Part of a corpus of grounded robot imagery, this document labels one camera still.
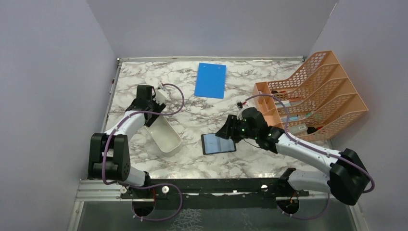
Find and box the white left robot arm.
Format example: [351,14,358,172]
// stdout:
[88,85,170,198]

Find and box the blue flat board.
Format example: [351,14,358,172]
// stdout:
[194,63,227,99]

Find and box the white oblong plastic tray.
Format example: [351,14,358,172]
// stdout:
[145,115,182,157]

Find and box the black leather card holder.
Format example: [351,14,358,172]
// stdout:
[201,133,237,155]

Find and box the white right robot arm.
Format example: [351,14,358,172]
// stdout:
[216,107,370,205]

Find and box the peach plastic file organizer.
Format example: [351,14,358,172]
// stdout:
[253,51,368,142]

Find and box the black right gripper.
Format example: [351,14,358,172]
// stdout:
[215,115,258,141]

